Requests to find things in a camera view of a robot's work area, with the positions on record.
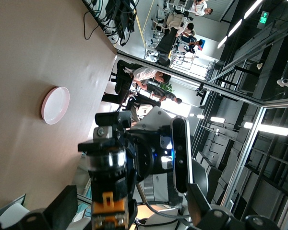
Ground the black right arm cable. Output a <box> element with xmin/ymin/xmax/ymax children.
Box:
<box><xmin>136</xmin><ymin>182</ymin><xmax>192</xmax><ymax>220</ymax></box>

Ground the person in blue top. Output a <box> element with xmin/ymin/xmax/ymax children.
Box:
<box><xmin>182</xmin><ymin>35</ymin><xmax>204</xmax><ymax>51</ymax></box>

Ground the black looped table cable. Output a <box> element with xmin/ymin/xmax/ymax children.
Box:
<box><xmin>83</xmin><ymin>9</ymin><xmax>100</xmax><ymax>41</ymax></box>

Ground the person in white shirt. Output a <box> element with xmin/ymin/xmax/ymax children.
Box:
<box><xmin>194</xmin><ymin>0</ymin><xmax>214</xmax><ymax>17</ymax></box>
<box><xmin>102</xmin><ymin>66</ymin><xmax>171</xmax><ymax>104</ymax></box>

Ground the person in striped shirt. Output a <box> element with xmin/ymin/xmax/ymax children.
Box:
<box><xmin>146</xmin><ymin>85</ymin><xmax>183</xmax><ymax>105</ymax></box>

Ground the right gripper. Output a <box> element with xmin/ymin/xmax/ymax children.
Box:
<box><xmin>78</xmin><ymin>106</ymin><xmax>177</xmax><ymax>179</ymax></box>

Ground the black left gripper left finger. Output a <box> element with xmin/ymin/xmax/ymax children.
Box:
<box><xmin>21</xmin><ymin>184</ymin><xmax>79</xmax><ymax>230</ymax></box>

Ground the green potted plant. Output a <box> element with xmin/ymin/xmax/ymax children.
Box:
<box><xmin>159</xmin><ymin>82</ymin><xmax>175</xmax><ymax>93</ymax></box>

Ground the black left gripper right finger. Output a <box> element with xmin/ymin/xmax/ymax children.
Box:
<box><xmin>186</xmin><ymin>183</ymin><xmax>233</xmax><ymax>230</ymax></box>

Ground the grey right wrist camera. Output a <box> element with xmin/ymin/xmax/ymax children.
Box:
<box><xmin>171</xmin><ymin>115</ymin><xmax>194</xmax><ymax>194</ymax></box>

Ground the white round plate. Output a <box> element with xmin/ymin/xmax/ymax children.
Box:
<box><xmin>40</xmin><ymin>86</ymin><xmax>71</xmax><ymax>126</ymax></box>

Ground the white lidded plastic box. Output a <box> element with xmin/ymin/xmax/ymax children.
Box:
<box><xmin>0</xmin><ymin>193</ymin><xmax>31</xmax><ymax>230</ymax></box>

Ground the tangled black cable bundle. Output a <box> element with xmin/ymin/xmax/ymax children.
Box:
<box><xmin>91</xmin><ymin>0</ymin><xmax>138</xmax><ymax>46</ymax></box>

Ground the beige office chair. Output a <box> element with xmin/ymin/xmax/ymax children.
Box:
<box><xmin>153</xmin><ymin>13</ymin><xmax>184</xmax><ymax>31</ymax></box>

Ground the green exit sign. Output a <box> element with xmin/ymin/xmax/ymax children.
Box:
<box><xmin>259</xmin><ymin>11</ymin><xmax>270</xmax><ymax>24</ymax></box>

